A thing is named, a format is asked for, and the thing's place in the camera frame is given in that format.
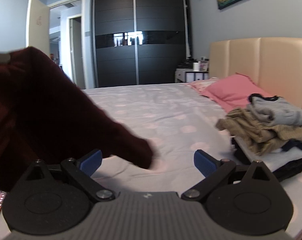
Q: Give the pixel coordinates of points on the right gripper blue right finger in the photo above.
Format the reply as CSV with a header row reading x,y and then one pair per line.
x,y
216,173

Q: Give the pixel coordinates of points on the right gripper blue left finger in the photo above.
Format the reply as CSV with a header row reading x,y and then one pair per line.
x,y
79,173

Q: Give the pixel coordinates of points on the dark red long-sleeve shirt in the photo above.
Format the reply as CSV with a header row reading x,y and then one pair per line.
x,y
45,116

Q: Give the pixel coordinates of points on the black garment under pile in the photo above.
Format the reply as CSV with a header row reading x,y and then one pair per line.
x,y
287,171

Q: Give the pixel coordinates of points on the white folded garment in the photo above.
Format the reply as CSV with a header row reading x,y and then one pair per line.
x,y
273,160

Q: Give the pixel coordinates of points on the white pink-dotted bed sheet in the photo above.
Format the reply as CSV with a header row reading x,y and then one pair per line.
x,y
176,121

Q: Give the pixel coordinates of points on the pink pillow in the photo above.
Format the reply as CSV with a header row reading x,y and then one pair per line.
x,y
233,92

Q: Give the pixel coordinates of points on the grey sweater on pile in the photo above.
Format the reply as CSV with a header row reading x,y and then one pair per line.
x,y
274,110

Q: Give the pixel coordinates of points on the white bedside table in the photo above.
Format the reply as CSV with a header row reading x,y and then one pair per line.
x,y
189,75

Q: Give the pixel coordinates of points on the white tissue roll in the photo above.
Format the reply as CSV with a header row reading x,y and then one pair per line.
x,y
196,66

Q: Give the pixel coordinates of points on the beige padded headboard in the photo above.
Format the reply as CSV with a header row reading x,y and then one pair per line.
x,y
273,63

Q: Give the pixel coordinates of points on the cream room door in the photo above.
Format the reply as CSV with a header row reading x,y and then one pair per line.
x,y
37,26

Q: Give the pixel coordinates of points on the black sliding wardrobe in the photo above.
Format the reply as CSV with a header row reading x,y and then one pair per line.
x,y
138,42

